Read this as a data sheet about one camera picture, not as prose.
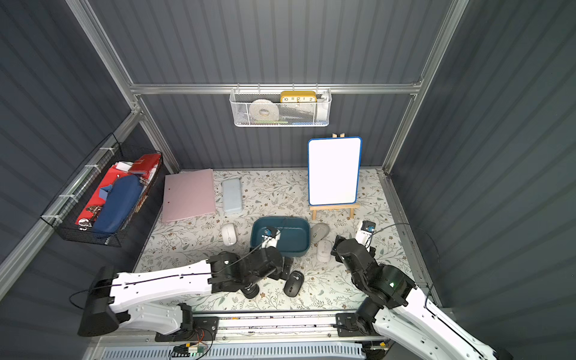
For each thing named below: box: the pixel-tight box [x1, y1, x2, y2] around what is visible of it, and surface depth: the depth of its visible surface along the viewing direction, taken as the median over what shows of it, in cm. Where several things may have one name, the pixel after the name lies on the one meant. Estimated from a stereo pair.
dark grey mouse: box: [283, 270, 305, 298], surface depth 83 cm
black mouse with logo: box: [240, 282, 260, 300], surface depth 82 cm
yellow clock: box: [280, 90, 318, 103], surface depth 89 cm
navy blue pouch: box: [93, 174, 144, 234], surface depth 71 cm
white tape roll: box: [249, 99, 279, 121], surface depth 87 cm
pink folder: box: [162, 168, 216, 223], surface depth 111 cm
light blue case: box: [222, 177, 243, 213], surface depth 110 cm
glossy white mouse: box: [221, 222, 238, 247], surface depth 96 cm
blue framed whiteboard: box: [307, 136, 363, 207], surface depth 90 cm
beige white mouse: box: [310, 222, 330, 243], surface depth 96 cm
